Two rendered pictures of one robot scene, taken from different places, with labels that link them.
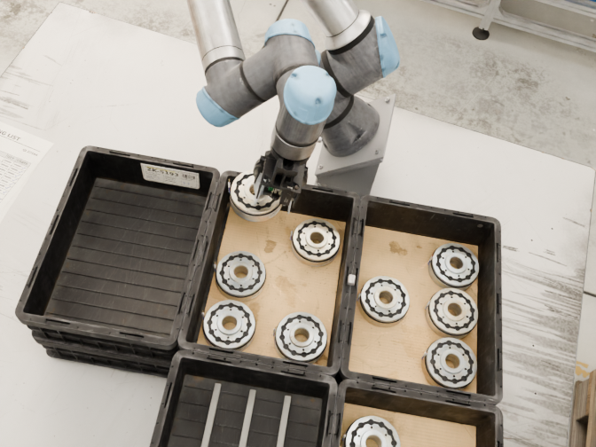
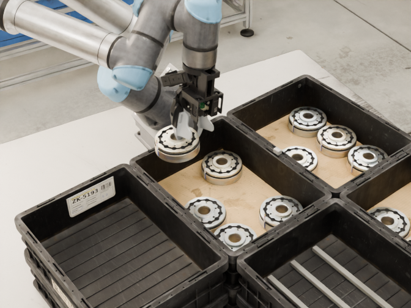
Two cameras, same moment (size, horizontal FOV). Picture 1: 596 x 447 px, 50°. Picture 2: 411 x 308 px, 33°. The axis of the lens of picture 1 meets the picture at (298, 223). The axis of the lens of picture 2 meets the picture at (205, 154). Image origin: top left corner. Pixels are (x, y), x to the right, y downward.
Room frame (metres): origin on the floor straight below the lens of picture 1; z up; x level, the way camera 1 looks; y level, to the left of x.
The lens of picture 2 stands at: (-0.36, 0.78, 1.99)
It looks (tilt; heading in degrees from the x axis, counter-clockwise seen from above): 40 degrees down; 323
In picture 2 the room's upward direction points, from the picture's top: 2 degrees counter-clockwise
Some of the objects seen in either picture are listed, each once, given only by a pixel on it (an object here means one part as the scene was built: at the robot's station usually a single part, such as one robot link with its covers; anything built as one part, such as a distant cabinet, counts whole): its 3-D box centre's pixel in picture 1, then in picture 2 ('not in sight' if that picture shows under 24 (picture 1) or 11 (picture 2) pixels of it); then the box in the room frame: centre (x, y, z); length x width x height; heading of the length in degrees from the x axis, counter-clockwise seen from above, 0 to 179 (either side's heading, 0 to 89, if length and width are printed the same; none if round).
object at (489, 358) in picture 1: (419, 303); (317, 146); (0.56, -0.27, 0.87); 0.40 x 0.30 x 0.11; 0
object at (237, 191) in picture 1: (256, 191); (177, 139); (0.66, 0.09, 1.01); 0.10 x 0.10 x 0.01
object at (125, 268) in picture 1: (129, 252); (120, 257); (0.56, 0.33, 0.87); 0.40 x 0.30 x 0.11; 0
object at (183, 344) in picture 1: (275, 266); (227, 181); (0.56, 0.03, 0.92); 0.40 x 0.30 x 0.02; 0
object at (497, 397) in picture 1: (425, 294); (318, 131); (0.56, -0.27, 0.92); 0.40 x 0.30 x 0.02; 0
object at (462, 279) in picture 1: (455, 264); (307, 118); (0.67, -0.35, 0.86); 0.10 x 0.10 x 0.01
